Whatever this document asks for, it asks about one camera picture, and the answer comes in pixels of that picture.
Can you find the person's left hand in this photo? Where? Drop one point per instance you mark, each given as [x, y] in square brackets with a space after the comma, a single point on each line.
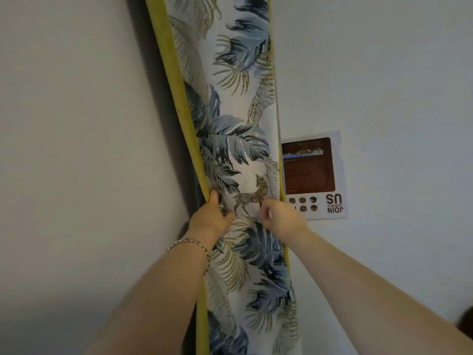
[208, 220]

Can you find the person's right hand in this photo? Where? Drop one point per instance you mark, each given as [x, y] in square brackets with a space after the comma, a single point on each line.
[283, 217]

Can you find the person's left thumb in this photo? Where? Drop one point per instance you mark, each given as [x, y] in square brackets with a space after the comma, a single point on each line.
[214, 197]

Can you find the person's right fingers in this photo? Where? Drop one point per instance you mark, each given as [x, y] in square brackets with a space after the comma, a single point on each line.
[265, 210]

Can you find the leaf print curtain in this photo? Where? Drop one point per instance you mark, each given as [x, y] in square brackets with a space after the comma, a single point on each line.
[236, 144]

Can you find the person's right forearm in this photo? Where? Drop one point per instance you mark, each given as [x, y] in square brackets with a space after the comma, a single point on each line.
[373, 292]

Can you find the person's left forearm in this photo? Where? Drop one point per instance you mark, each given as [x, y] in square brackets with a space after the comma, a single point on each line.
[151, 303]

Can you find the white poster with brown picture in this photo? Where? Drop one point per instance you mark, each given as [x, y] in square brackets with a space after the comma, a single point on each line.
[314, 173]

